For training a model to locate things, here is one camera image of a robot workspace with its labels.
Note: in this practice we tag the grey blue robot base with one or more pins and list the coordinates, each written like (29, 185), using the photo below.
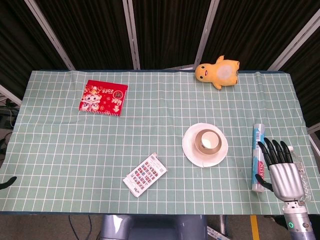
(155, 227)

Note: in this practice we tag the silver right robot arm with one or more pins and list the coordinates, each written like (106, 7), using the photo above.
(298, 220)

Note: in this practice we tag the black curtain with metal frame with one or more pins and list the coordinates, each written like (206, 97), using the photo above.
(160, 32)

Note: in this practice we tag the white plate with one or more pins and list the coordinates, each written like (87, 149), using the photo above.
(192, 150)

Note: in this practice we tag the green checkered tablecloth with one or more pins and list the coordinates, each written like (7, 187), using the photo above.
(140, 140)

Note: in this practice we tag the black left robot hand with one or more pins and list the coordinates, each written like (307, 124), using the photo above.
(7, 182)

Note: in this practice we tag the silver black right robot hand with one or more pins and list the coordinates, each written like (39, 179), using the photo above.
(285, 177)

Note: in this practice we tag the yellow plush duck toy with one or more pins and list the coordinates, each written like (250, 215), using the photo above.
(220, 72)

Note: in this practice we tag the red desk calendar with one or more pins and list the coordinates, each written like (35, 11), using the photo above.
(103, 98)

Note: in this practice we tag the clear plastic water bottle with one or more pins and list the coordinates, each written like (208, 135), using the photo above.
(303, 175)

